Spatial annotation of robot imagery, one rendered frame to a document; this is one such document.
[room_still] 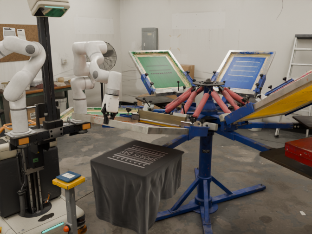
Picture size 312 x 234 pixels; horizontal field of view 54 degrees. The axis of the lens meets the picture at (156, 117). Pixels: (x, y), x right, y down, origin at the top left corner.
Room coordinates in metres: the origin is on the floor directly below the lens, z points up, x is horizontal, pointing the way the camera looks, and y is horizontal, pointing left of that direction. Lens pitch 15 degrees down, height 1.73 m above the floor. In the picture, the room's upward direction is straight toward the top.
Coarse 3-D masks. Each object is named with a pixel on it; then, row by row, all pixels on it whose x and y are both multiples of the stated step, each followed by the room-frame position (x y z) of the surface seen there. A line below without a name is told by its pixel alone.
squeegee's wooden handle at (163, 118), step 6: (144, 114) 2.25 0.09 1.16; (150, 114) 2.22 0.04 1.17; (156, 114) 2.19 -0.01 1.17; (162, 114) 2.16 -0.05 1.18; (168, 114) 2.15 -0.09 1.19; (156, 120) 2.18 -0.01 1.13; (162, 120) 2.15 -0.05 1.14; (168, 120) 2.13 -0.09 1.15; (174, 120) 2.10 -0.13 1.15; (180, 120) 2.08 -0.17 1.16; (186, 120) 2.08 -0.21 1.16; (180, 126) 2.06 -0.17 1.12
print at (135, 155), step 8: (120, 152) 2.00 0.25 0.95; (128, 152) 2.00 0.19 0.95; (136, 152) 2.00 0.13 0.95; (144, 152) 2.00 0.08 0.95; (152, 152) 2.00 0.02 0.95; (160, 152) 2.00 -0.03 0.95; (120, 160) 1.86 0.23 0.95; (128, 160) 1.86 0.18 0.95; (136, 160) 1.86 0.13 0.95; (144, 160) 1.86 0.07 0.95; (152, 160) 1.86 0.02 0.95
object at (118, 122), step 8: (72, 112) 1.85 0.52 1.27; (88, 120) 1.76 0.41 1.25; (96, 120) 1.73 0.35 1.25; (112, 120) 1.67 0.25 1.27; (120, 120) 2.18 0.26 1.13; (128, 120) 2.26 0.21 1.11; (136, 120) 2.35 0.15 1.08; (120, 128) 1.63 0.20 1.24; (128, 128) 1.60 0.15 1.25; (136, 128) 1.57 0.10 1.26; (144, 128) 1.54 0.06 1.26; (152, 128) 1.56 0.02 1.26; (160, 128) 1.63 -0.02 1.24; (168, 128) 1.70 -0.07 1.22; (176, 128) 1.78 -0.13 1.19; (184, 128) 1.90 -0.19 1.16
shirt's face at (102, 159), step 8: (128, 144) 2.16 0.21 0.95; (136, 144) 2.16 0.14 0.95; (144, 144) 2.16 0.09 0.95; (152, 144) 2.16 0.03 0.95; (112, 152) 2.00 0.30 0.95; (168, 152) 2.00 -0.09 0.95; (176, 152) 2.00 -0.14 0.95; (96, 160) 1.86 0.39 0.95; (104, 160) 1.86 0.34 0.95; (112, 160) 1.86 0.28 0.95; (160, 160) 1.86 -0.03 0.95; (168, 160) 1.86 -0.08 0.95; (120, 168) 1.73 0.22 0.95; (128, 168) 1.73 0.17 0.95; (136, 168) 1.73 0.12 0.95; (144, 168) 1.73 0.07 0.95; (152, 168) 1.73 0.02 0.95
